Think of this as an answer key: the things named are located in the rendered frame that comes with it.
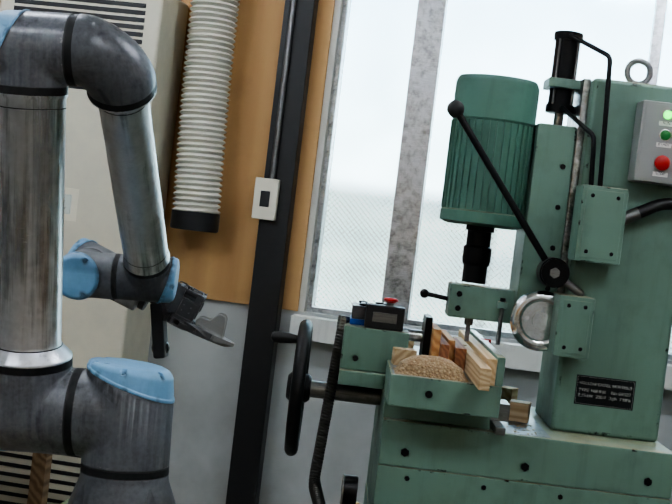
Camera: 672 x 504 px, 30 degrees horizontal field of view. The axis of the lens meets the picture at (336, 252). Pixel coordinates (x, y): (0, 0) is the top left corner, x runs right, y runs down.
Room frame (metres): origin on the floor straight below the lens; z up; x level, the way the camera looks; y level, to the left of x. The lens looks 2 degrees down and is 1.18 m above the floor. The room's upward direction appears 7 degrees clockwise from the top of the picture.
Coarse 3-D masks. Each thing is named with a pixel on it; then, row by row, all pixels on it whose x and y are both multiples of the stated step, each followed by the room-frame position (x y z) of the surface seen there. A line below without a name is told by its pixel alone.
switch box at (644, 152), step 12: (636, 108) 2.53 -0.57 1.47; (648, 108) 2.47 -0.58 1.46; (660, 108) 2.47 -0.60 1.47; (636, 120) 2.52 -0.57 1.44; (648, 120) 2.47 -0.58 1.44; (660, 120) 2.47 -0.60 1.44; (636, 132) 2.50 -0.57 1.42; (648, 132) 2.47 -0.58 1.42; (636, 144) 2.49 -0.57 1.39; (648, 144) 2.47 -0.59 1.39; (636, 156) 2.48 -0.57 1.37; (648, 156) 2.47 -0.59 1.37; (636, 168) 2.48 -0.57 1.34; (648, 168) 2.47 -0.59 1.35; (636, 180) 2.48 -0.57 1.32; (648, 180) 2.48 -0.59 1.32; (660, 180) 2.48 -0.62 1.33
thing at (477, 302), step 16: (448, 288) 2.66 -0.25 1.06; (464, 288) 2.61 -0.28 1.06; (480, 288) 2.61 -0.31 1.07; (496, 288) 2.62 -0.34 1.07; (448, 304) 2.62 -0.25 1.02; (464, 304) 2.61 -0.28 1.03; (480, 304) 2.61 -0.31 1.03; (496, 304) 2.61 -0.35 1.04; (512, 304) 2.61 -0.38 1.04; (464, 320) 2.65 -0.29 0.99; (496, 320) 2.61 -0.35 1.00
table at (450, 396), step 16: (352, 384) 2.55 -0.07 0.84; (368, 384) 2.55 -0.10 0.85; (384, 384) 2.55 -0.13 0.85; (400, 384) 2.34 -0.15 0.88; (416, 384) 2.34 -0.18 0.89; (432, 384) 2.34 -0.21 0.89; (448, 384) 2.34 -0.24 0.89; (464, 384) 2.34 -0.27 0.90; (400, 400) 2.34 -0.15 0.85; (416, 400) 2.34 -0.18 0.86; (432, 400) 2.34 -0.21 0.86; (448, 400) 2.34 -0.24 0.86; (464, 400) 2.34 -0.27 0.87; (480, 400) 2.34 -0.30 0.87; (496, 400) 2.34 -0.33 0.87; (496, 416) 2.34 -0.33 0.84
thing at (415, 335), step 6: (426, 318) 2.59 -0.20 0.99; (432, 318) 2.59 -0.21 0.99; (426, 324) 2.59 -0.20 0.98; (432, 324) 2.59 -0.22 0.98; (408, 330) 2.63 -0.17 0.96; (414, 330) 2.63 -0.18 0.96; (420, 330) 2.63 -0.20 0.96; (426, 330) 2.59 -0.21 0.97; (414, 336) 2.63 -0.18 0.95; (420, 336) 2.63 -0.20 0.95; (426, 336) 2.59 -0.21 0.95; (420, 342) 2.67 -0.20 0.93; (426, 342) 2.59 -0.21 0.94; (420, 348) 2.65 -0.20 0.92; (426, 348) 2.59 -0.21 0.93; (420, 354) 2.63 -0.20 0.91; (426, 354) 2.59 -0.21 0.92
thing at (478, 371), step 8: (472, 352) 2.52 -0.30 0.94; (472, 360) 2.40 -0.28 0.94; (480, 360) 2.38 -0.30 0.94; (472, 368) 2.38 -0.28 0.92; (480, 368) 2.25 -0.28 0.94; (488, 368) 2.26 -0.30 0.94; (472, 376) 2.36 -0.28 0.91; (480, 376) 2.25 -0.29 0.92; (488, 376) 2.25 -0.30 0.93; (480, 384) 2.25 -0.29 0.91; (488, 384) 2.25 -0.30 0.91
